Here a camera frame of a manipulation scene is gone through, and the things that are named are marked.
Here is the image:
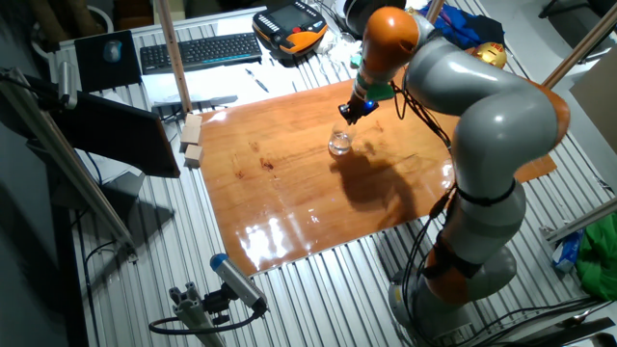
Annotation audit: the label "light wooden block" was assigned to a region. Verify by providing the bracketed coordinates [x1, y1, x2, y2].
[183, 144, 204, 169]
[179, 113, 204, 147]

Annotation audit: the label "black flat plate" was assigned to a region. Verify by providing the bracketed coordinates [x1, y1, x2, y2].
[500, 315, 617, 347]

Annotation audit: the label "long aluminium frame beam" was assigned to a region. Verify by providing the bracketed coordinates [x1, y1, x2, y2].
[0, 67, 139, 264]

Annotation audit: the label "black camera bracket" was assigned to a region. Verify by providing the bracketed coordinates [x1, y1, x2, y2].
[201, 283, 233, 327]

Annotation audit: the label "black flat monitor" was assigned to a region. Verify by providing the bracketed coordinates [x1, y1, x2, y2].
[45, 90, 182, 179]

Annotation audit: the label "grey computer mouse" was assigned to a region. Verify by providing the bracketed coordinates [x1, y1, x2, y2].
[102, 39, 123, 65]

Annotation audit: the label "black orange teach pendant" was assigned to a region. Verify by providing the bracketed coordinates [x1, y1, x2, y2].
[252, 0, 330, 57]

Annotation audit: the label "glass beaker with water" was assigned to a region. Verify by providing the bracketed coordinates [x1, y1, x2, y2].
[328, 120, 358, 157]

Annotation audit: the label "black mouse pad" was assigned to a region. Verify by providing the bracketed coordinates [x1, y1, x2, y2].
[73, 29, 144, 93]

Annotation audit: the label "blue cloth bag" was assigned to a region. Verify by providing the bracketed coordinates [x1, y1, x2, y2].
[418, 2, 506, 49]

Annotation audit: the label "glossy wooden board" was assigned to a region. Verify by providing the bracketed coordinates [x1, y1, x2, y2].
[198, 65, 558, 277]

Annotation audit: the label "short aluminium profile stand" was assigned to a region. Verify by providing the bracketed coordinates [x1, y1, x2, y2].
[168, 281, 228, 347]

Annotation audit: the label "white tissue wad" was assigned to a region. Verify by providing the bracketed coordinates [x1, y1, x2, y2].
[315, 28, 362, 67]

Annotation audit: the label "brown cardboard sheet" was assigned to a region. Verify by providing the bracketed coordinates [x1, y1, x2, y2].
[569, 45, 617, 155]

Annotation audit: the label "silver camera with blue cap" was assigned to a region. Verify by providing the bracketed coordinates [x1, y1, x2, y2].
[209, 253, 269, 312]

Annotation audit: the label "white paper sheet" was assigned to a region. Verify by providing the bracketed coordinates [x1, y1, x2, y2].
[141, 60, 338, 108]

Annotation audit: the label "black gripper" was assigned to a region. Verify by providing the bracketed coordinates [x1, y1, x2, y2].
[337, 93, 381, 127]

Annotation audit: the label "aluminium frame bar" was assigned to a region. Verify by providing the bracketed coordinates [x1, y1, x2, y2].
[539, 197, 617, 245]

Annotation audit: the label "dark ballpoint pen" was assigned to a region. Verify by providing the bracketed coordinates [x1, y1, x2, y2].
[244, 67, 270, 93]

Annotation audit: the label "black computer keyboard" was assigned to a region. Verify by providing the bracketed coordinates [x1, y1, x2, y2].
[139, 32, 264, 76]

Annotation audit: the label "green cloth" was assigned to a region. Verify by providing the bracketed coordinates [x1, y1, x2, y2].
[576, 211, 617, 303]

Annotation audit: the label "metal spoon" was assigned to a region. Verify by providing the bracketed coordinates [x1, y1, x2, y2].
[553, 301, 614, 329]

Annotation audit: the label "gold piggy bank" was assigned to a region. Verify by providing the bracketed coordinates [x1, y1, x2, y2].
[469, 41, 508, 69]

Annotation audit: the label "black round device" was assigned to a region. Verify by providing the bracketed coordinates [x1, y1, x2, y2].
[342, 0, 409, 38]

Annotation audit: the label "white round bin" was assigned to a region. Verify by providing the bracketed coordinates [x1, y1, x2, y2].
[29, 4, 116, 62]

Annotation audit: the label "blue tissue pack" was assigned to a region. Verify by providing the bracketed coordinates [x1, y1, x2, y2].
[551, 229, 585, 274]

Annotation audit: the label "black camera cable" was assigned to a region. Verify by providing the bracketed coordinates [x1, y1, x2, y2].
[148, 299, 267, 336]

